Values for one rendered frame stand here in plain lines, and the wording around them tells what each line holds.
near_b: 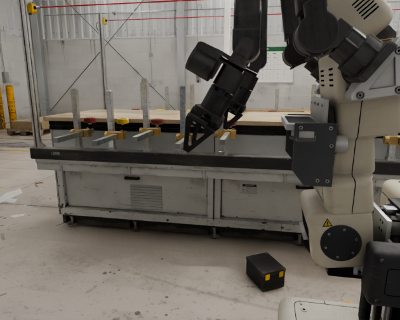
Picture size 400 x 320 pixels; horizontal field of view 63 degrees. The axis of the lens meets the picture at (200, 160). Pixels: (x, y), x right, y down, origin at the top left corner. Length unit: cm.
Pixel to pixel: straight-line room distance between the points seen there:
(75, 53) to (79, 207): 821
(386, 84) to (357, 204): 33
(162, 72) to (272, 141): 754
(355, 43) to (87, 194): 237
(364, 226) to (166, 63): 889
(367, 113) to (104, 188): 215
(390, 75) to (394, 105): 19
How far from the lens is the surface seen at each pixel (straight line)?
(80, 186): 279
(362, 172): 96
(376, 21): 90
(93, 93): 1044
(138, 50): 987
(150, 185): 253
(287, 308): 145
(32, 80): 255
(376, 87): 75
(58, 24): 1106
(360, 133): 92
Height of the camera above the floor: 114
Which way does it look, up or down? 13 degrees down
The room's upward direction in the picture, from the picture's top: straight up
